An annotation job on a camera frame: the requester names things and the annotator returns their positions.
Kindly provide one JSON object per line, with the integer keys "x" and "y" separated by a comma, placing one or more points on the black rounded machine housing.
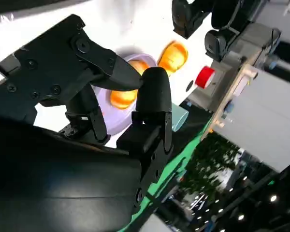
{"x": 220, "y": 46}

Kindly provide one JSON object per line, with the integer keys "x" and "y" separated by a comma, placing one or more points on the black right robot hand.
{"x": 50, "y": 181}

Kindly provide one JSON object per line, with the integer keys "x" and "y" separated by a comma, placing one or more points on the pale wooden board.
{"x": 232, "y": 94}

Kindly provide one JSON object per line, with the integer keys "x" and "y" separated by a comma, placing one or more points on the large grey cabinet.
{"x": 268, "y": 120}

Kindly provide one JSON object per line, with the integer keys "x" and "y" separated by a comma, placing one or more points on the pale green mug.
{"x": 180, "y": 118}

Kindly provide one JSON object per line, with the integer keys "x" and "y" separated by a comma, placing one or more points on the grey machine box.
{"x": 253, "y": 41}

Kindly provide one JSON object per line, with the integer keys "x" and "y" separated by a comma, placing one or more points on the red tape roll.
{"x": 204, "y": 77}

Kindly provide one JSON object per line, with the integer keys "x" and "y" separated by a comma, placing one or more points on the orange and white bread roll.
{"x": 174, "y": 58}
{"x": 123, "y": 99}

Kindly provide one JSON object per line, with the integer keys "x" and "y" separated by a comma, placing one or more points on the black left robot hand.
{"x": 188, "y": 17}

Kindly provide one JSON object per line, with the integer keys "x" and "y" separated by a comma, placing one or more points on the lilac plate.
{"x": 118, "y": 120}

